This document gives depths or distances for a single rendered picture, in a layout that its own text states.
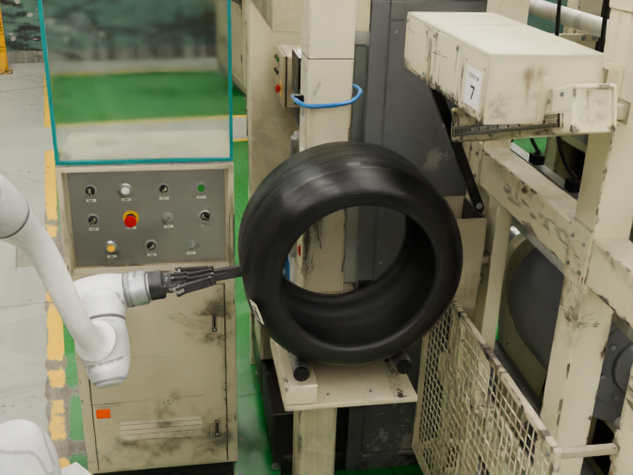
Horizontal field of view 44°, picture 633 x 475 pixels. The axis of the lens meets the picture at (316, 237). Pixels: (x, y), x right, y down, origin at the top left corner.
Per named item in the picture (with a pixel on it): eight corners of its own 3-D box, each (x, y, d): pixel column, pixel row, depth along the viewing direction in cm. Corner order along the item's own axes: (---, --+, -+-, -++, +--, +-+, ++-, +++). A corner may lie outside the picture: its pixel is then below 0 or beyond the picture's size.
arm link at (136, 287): (123, 267, 201) (147, 262, 202) (131, 297, 205) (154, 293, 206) (121, 283, 193) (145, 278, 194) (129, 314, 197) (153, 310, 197)
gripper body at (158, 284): (145, 281, 194) (182, 274, 195) (146, 266, 202) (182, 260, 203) (151, 306, 197) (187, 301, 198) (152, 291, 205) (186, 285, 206)
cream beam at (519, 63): (400, 67, 213) (404, 11, 207) (487, 66, 217) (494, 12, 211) (479, 126, 158) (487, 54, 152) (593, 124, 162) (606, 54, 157)
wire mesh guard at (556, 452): (411, 447, 273) (429, 267, 245) (416, 447, 273) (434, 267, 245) (511, 681, 192) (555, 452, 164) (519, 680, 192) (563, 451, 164)
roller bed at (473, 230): (413, 281, 257) (420, 196, 246) (455, 279, 260) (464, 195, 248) (430, 310, 240) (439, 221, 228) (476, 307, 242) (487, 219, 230)
